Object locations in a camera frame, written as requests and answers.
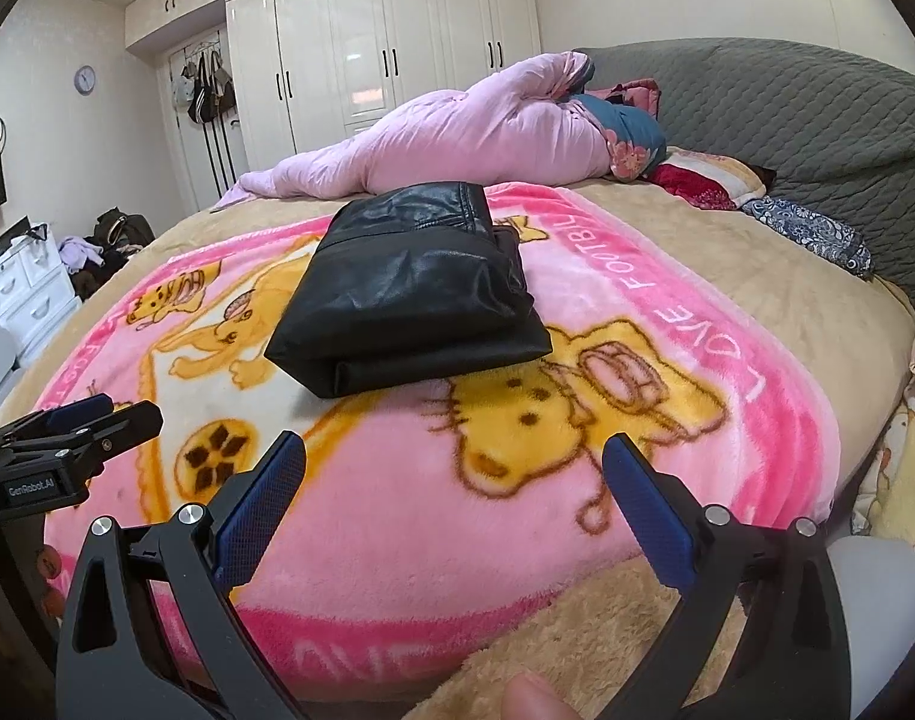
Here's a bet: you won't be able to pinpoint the pile of dark clothes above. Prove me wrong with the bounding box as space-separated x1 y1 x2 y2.
71 236 139 301

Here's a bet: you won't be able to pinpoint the white dresser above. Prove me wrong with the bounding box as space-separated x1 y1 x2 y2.
0 229 83 361

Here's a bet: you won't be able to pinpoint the purple cloth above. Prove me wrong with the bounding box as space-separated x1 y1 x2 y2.
58 235 106 275

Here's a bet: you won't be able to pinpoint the black leather jacket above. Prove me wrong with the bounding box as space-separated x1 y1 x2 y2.
264 181 554 400

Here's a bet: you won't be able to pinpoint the grey quilted headboard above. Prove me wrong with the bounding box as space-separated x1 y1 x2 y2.
577 37 915 308

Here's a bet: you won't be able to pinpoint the person's left hand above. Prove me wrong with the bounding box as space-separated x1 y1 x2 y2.
38 542 67 627

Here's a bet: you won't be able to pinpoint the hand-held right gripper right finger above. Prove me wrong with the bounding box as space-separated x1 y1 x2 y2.
602 433 852 720

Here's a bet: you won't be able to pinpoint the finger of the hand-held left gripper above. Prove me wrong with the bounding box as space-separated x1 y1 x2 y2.
0 401 164 477
0 394 117 445

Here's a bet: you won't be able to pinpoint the teal floral quilt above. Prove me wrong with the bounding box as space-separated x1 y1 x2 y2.
562 79 668 182

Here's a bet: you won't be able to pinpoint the white wardrobe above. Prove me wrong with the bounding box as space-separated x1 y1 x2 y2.
123 0 542 158

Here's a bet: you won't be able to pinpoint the black paper bag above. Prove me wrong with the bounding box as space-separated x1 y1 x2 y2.
0 216 53 263

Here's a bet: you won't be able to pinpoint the pink quilt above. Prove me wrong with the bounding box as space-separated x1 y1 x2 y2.
209 51 616 212

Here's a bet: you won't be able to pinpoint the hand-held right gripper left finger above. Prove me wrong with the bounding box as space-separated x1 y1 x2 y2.
56 430 308 720

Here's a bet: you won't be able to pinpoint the person's right hand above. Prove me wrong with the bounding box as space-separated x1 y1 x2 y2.
502 673 578 720

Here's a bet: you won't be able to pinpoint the tan plush blanket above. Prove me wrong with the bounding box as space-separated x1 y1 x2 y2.
419 555 751 720

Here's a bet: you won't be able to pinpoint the beige bedspread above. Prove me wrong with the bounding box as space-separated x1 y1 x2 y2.
0 142 915 526

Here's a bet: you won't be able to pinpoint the red pillow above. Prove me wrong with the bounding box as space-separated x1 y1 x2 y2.
648 146 777 211

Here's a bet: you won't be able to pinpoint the pink cartoon printed blanket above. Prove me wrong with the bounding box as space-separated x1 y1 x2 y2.
33 184 841 706

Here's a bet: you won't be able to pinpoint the blue patterned pillow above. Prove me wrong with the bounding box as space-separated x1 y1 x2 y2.
742 196 874 280

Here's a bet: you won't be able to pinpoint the white door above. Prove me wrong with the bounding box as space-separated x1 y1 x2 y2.
157 41 252 215

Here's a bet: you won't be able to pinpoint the hanging bags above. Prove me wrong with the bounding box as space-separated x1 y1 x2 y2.
172 49 237 125

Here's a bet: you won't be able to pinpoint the brown bag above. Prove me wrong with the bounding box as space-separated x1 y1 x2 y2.
93 206 157 248

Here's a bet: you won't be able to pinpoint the cartoon printed cloth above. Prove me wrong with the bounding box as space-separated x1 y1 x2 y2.
851 255 915 548

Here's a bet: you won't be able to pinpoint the white storage box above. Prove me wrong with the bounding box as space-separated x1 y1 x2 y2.
0 322 23 391

